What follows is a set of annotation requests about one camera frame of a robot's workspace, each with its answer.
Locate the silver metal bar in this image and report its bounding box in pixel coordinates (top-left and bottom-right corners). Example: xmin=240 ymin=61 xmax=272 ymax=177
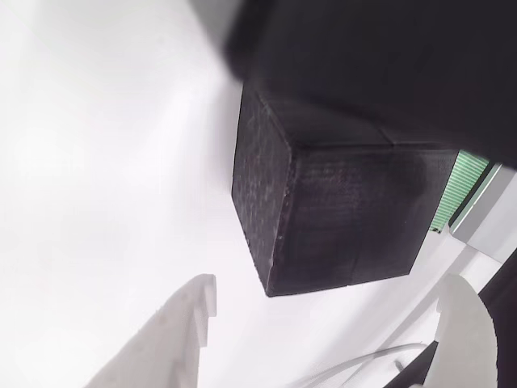
xmin=447 ymin=161 xmax=517 ymax=264

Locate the black block with seam line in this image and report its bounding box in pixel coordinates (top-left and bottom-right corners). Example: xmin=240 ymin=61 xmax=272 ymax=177
xmin=230 ymin=80 xmax=460 ymax=299

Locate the long green striped tape strip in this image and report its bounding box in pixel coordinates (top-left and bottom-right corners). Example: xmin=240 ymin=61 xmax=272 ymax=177
xmin=430 ymin=148 xmax=490 ymax=236

